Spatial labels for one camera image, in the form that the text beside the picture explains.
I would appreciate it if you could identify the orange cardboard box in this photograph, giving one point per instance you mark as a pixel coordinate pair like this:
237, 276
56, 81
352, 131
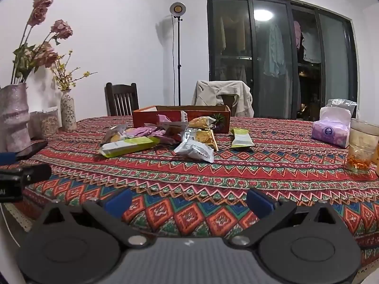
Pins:
145, 117

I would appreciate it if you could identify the small speckled vase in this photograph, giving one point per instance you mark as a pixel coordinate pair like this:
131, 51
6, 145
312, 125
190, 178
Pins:
68, 111

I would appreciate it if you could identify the plain silver snack packet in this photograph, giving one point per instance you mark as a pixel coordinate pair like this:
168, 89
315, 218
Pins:
192, 151

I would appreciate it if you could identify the pink snack packet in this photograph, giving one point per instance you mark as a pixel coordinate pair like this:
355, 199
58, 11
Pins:
162, 119
139, 131
166, 138

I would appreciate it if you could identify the hanging light blue shirt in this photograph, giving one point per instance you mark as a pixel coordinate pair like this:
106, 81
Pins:
274, 50

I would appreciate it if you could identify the purple tissue pack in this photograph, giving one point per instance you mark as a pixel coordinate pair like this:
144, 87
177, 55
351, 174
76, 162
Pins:
330, 130

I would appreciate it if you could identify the clear plastic bag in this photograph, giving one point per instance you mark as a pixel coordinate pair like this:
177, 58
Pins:
342, 104

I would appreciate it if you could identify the glass jar with orange bits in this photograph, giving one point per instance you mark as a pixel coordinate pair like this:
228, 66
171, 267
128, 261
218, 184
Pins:
361, 145

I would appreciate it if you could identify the hanging pink garment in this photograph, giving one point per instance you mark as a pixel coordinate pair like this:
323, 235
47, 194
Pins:
297, 34

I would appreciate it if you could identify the white brown snack packet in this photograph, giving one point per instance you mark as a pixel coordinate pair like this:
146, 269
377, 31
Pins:
173, 127

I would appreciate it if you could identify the yellow flower sprigs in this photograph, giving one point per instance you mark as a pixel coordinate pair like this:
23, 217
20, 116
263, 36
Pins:
66, 77

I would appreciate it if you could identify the silver cookie packet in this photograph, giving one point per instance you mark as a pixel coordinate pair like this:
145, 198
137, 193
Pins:
114, 134

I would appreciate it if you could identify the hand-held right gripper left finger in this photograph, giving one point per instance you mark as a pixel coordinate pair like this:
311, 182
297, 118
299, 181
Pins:
118, 200

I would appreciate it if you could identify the dark framed glass sliding door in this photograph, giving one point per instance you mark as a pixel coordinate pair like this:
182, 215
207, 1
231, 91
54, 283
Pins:
237, 50

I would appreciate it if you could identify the yellow snack packet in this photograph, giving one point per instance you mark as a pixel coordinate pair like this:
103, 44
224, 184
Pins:
201, 122

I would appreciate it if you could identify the silver cracker packet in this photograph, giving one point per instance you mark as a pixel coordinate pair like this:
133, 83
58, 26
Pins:
199, 136

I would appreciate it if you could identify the clear glass container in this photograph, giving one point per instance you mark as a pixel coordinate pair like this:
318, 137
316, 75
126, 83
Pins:
44, 122

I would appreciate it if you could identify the dark wooden chair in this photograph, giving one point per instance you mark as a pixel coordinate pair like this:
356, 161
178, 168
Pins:
121, 100

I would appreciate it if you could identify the white red snack packet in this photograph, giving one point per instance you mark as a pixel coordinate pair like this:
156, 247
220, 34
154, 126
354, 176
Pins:
184, 117

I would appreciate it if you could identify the white standing air conditioner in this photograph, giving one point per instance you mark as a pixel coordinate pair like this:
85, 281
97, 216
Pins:
165, 65

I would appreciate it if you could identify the short green white packet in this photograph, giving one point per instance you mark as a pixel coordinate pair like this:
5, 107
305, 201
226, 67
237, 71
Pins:
241, 138

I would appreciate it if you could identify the beige jacket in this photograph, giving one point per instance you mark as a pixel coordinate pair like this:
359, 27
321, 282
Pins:
213, 93

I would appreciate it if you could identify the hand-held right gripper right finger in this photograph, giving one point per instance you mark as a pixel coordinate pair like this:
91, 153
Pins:
258, 200

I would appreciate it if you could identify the black tripod stand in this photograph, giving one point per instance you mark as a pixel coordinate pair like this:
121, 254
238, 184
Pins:
178, 50

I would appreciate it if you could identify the large pink ceramic vase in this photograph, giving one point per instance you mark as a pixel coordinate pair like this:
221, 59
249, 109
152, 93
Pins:
14, 115

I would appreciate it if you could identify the black phone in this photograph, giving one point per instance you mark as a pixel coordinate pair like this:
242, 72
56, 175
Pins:
31, 150

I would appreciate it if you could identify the wooden chair under jacket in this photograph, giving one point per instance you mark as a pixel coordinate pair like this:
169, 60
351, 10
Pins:
228, 100

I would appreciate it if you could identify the dried pink flowers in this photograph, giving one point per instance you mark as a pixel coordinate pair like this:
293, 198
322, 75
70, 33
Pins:
44, 53

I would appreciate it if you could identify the yellow white packet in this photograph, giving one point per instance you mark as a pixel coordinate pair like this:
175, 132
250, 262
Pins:
127, 146

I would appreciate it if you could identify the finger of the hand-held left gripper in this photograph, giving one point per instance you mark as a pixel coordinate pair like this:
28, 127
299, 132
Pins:
37, 173
6, 158

